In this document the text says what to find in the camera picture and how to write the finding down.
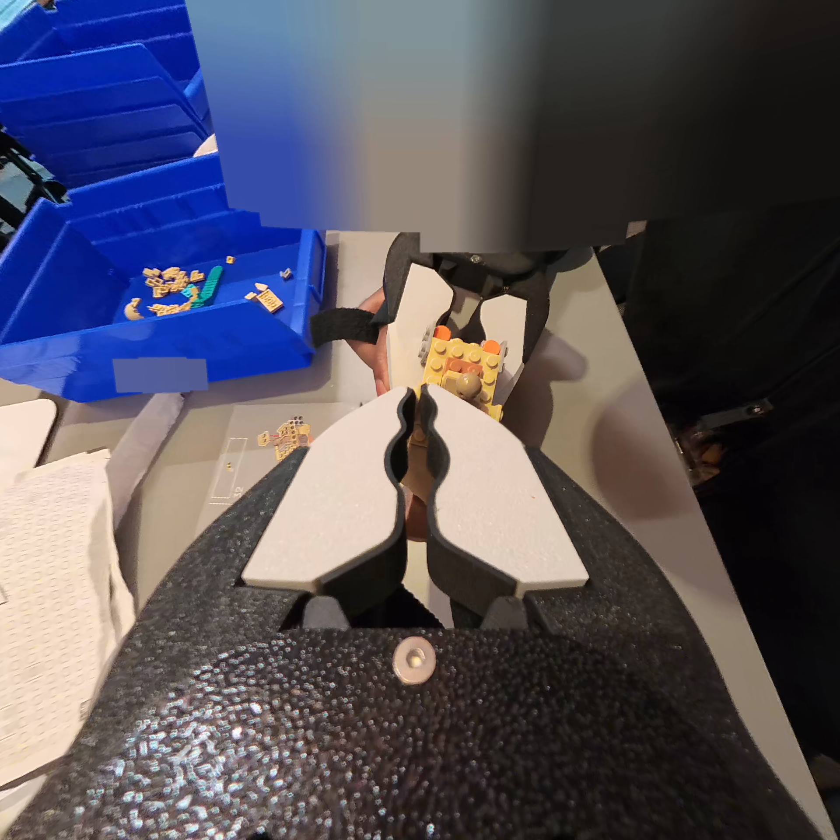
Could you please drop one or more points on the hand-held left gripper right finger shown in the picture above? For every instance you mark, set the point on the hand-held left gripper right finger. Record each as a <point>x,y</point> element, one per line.
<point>512,518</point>

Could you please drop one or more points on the tan brick vehicle model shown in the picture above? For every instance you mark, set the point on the tan brick vehicle model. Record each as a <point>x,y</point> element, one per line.
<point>459,358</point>

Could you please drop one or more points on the heap of tan bricks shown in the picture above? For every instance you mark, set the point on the heap of tan bricks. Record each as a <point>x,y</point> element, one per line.
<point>167,282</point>

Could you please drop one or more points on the white paper bag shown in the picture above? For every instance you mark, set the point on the white paper bag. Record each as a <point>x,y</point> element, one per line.
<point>52,558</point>

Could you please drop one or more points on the person's right hand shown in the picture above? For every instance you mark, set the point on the person's right hand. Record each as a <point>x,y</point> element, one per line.
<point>382,371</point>

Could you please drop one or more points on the grey desk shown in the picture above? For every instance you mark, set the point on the grey desk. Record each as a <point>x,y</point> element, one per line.
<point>623,459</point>

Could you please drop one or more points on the stacked blue plastic bins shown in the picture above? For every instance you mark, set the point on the stacked blue plastic bins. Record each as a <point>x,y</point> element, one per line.
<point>98,85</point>

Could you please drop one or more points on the grey instruction booklet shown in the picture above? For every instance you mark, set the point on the grey instruction booklet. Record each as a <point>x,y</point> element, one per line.
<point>249,459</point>

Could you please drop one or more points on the green brick plate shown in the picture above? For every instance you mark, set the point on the green brick plate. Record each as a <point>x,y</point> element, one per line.
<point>207,289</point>

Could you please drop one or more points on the blue plastic bin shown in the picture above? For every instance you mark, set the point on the blue plastic bin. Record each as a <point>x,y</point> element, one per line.
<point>65,302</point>

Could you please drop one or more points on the shiny clear pouch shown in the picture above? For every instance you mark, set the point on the shiny clear pouch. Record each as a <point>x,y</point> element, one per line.
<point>702,453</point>

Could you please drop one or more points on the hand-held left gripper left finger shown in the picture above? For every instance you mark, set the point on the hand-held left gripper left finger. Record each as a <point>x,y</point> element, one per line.
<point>328,512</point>

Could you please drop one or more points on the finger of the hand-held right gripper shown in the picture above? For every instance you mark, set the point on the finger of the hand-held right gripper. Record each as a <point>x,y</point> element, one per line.
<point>410,308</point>
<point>515,328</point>

